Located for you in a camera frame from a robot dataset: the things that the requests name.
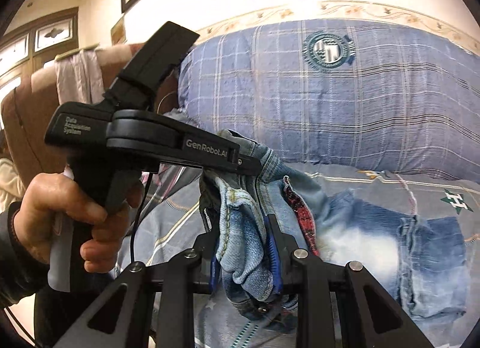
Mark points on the blue plaid duvet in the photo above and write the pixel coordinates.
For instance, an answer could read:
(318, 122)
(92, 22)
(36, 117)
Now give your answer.
(373, 96)

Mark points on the grey cloth on headboard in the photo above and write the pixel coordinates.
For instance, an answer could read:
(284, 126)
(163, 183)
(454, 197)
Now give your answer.
(79, 77)

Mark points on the brown upholstered headboard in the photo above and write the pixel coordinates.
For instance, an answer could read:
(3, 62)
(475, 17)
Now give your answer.
(27, 110)

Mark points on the person's left forearm dark sleeve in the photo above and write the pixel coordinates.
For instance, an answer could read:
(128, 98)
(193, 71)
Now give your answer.
(21, 275)

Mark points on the grey star-patterned bed sheet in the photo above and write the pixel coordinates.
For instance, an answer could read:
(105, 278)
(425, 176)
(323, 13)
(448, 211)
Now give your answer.
(171, 223)

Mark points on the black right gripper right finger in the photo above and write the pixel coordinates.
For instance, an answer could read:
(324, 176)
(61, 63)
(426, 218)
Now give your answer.
(337, 306)

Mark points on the blue denim jeans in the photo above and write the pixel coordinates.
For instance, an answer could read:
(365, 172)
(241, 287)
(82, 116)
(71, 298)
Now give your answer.
(421, 262)

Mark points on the wooden window frame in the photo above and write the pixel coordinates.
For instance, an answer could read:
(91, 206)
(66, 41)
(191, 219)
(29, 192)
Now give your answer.
(30, 47)

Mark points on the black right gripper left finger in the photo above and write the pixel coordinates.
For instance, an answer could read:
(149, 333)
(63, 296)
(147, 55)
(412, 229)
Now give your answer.
(121, 315)

